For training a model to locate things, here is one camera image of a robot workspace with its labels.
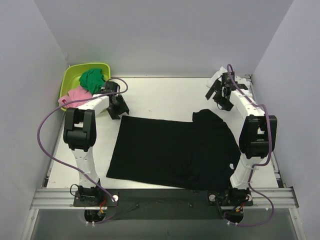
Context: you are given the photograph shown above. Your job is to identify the aluminium frame rail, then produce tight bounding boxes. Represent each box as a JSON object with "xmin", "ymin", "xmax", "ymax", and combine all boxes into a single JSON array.
[{"xmin": 30, "ymin": 188, "xmax": 299, "ymax": 210}]

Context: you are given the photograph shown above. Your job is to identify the pink t-shirt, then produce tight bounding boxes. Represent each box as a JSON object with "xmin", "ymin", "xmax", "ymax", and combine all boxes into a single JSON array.
[{"xmin": 58, "ymin": 85, "xmax": 93, "ymax": 109}]

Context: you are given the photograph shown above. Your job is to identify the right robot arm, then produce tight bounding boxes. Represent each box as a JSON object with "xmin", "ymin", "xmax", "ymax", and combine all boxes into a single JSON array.
[{"xmin": 205, "ymin": 67, "xmax": 278, "ymax": 205}]

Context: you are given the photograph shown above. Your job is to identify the white folded t-shirt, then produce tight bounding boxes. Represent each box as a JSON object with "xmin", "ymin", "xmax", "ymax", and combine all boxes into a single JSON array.
[{"xmin": 206, "ymin": 66, "xmax": 251, "ymax": 88}]

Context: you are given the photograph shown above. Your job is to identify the green t-shirt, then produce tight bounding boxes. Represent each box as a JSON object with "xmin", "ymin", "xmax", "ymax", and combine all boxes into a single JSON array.
[{"xmin": 79, "ymin": 68, "xmax": 105, "ymax": 95}]

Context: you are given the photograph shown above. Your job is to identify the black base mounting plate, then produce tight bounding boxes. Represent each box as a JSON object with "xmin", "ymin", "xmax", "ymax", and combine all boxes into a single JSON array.
[{"xmin": 72, "ymin": 188, "xmax": 253, "ymax": 221}]

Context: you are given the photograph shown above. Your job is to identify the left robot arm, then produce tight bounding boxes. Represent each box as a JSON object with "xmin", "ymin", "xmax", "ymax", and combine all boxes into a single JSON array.
[{"xmin": 63, "ymin": 77, "xmax": 130, "ymax": 206}]

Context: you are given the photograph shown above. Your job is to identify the lime green plastic tub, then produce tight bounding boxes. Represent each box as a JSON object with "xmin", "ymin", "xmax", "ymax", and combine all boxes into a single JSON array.
[{"xmin": 59, "ymin": 63, "xmax": 111, "ymax": 111}]

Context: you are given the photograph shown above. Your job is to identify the black t-shirt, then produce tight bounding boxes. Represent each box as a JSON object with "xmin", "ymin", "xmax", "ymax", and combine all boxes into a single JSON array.
[{"xmin": 106, "ymin": 109, "xmax": 241, "ymax": 190}]

